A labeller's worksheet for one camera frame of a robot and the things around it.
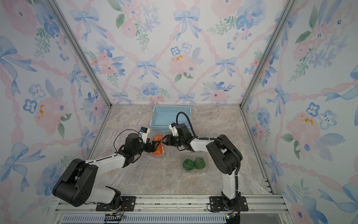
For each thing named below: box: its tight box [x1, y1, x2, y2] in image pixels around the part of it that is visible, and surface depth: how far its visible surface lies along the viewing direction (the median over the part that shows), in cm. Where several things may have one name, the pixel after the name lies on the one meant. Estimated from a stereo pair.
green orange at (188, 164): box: [183, 159, 195, 171], surface depth 85 cm
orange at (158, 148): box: [151, 142, 163, 155], surface depth 88 cm
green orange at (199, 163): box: [193, 156, 206, 170], surface depth 85 cm
